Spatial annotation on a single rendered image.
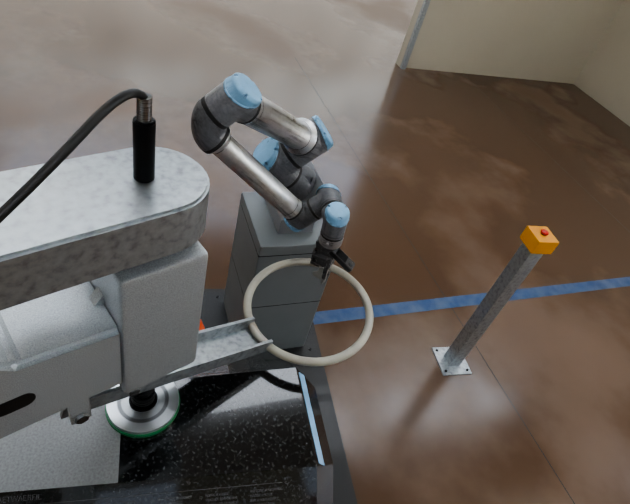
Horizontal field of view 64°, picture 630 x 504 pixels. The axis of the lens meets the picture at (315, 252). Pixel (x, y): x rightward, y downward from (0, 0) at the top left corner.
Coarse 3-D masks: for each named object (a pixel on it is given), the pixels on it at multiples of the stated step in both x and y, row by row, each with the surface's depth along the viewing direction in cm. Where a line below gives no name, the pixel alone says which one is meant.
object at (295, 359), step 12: (276, 264) 197; (288, 264) 199; (300, 264) 201; (312, 264) 202; (264, 276) 193; (348, 276) 199; (252, 288) 187; (360, 288) 195; (372, 312) 189; (252, 324) 176; (372, 324) 185; (264, 336) 174; (360, 336) 180; (276, 348) 171; (348, 348) 176; (360, 348) 178; (288, 360) 170; (300, 360) 169; (312, 360) 170; (324, 360) 171; (336, 360) 172
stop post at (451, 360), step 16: (528, 240) 242; (544, 240) 236; (528, 256) 244; (512, 272) 255; (528, 272) 254; (496, 288) 266; (512, 288) 261; (480, 304) 279; (496, 304) 269; (480, 320) 279; (464, 336) 293; (480, 336) 290; (448, 352) 308; (464, 352) 299; (448, 368) 306; (464, 368) 309
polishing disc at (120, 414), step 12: (168, 384) 160; (168, 396) 157; (108, 408) 150; (120, 408) 150; (156, 408) 153; (168, 408) 154; (120, 420) 148; (132, 420) 149; (144, 420) 149; (156, 420) 150; (168, 420) 151; (132, 432) 146; (144, 432) 147
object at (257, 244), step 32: (256, 192) 249; (256, 224) 232; (320, 224) 243; (256, 256) 229; (288, 256) 232; (256, 288) 241; (288, 288) 249; (320, 288) 257; (256, 320) 260; (288, 320) 269
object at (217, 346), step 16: (240, 320) 172; (208, 336) 164; (224, 336) 169; (240, 336) 172; (208, 352) 160; (224, 352) 163; (240, 352) 161; (256, 352) 168; (192, 368) 148; (208, 368) 154; (160, 384) 142; (96, 400) 127; (112, 400) 132; (64, 416) 123; (80, 416) 121
